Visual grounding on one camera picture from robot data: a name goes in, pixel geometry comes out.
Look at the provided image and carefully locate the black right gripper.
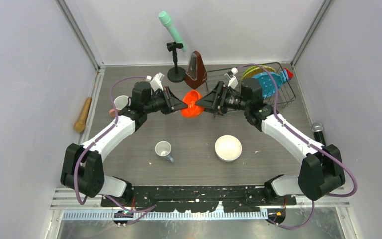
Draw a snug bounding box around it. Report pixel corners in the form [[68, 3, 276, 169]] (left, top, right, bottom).
[[195, 81, 250, 117]]

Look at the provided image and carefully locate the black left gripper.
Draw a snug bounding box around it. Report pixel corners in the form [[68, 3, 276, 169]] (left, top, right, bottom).
[[144, 86, 187, 115]]

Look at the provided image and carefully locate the orange bowl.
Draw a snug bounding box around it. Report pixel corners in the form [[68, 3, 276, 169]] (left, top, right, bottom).
[[181, 90, 204, 118]]

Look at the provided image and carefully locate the lime green plate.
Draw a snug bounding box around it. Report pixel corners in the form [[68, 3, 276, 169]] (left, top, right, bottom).
[[241, 64, 271, 82]]

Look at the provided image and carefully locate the woven bamboo plate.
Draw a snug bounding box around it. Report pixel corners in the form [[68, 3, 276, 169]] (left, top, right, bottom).
[[242, 65, 278, 82]]

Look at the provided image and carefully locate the blue dotted plate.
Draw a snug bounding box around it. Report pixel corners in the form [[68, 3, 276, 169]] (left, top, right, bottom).
[[253, 71, 285, 98]]

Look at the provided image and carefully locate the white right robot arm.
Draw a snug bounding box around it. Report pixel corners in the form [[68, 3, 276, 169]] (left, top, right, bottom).
[[196, 78, 346, 205]]

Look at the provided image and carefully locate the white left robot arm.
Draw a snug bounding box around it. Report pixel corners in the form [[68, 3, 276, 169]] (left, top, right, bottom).
[[60, 81, 187, 206]]

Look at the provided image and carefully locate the black microphone stand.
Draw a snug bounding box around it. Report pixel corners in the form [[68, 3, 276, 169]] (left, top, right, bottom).
[[166, 42, 186, 83]]

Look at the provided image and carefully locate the brown wooden metronome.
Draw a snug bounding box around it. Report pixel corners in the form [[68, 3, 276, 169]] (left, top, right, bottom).
[[184, 51, 206, 90]]

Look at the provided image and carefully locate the grey printed mug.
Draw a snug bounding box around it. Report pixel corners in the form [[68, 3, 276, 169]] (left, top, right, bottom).
[[154, 141, 174, 163]]

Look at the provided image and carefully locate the pink floral mug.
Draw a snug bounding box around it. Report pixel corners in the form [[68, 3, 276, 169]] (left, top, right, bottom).
[[109, 95, 130, 117]]

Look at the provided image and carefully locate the white bowl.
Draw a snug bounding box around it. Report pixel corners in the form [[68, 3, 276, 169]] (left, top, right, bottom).
[[214, 135, 243, 162]]

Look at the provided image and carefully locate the colourful toy block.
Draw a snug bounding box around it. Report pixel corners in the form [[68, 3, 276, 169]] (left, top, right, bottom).
[[281, 68, 293, 82]]

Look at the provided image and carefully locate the mint green microphone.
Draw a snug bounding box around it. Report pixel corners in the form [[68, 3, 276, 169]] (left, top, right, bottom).
[[158, 11, 187, 52]]

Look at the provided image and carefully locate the wooden rolling pin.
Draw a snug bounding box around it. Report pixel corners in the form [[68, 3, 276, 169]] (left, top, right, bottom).
[[74, 97, 92, 133]]

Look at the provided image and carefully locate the black handheld microphone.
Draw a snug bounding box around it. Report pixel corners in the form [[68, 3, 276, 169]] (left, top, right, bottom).
[[311, 123, 326, 146]]

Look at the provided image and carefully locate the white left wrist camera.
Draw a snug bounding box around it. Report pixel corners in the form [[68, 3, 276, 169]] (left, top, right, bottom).
[[146, 72, 165, 91]]

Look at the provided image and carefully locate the black wire dish rack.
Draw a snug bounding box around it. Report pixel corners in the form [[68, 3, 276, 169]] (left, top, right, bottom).
[[205, 62, 296, 117]]

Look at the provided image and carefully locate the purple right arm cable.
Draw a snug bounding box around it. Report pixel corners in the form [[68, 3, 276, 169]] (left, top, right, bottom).
[[237, 63, 359, 230]]

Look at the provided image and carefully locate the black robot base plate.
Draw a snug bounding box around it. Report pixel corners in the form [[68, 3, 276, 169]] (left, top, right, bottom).
[[101, 185, 296, 213]]

